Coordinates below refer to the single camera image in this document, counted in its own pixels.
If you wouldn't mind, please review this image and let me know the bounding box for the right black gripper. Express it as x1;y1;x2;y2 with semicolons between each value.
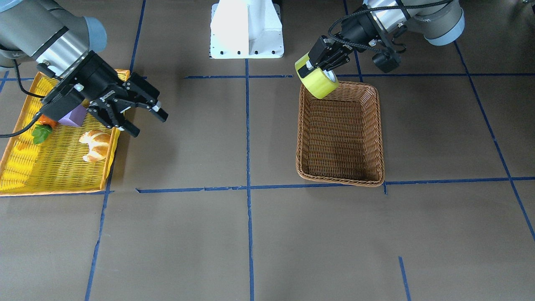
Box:
52;51;168;137

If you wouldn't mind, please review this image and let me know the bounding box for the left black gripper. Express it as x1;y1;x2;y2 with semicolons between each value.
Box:
309;15;379;82

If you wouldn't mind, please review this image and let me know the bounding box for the yellow tape roll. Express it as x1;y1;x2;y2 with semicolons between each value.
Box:
295;53;339;99

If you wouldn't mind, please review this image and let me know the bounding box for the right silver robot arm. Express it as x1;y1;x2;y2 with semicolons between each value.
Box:
0;0;168;138

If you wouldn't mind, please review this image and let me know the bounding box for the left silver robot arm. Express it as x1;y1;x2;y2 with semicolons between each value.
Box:
296;0;466;79

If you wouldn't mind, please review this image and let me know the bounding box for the brown wicker basket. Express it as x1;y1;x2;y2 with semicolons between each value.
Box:
296;82;385;187

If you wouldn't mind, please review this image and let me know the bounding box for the yellow plastic basket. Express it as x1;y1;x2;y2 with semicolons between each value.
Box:
0;69;131;196

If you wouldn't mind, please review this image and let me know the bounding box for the toy croissant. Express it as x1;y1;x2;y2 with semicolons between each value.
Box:
79;130;111;163

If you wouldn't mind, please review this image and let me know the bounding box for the purple block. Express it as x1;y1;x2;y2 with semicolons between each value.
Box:
59;104;87;128

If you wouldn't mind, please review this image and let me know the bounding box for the toy carrot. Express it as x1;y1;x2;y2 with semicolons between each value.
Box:
32;115;59;145

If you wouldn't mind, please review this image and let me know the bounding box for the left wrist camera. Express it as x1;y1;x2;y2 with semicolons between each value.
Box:
372;53;401;74

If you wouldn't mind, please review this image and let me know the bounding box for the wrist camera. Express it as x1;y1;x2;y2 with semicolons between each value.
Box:
39;90;85;121
372;53;401;74

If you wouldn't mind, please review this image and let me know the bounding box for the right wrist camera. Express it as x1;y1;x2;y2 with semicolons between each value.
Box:
39;90;85;121

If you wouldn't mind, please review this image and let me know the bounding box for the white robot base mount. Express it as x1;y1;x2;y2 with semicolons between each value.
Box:
209;0;285;59

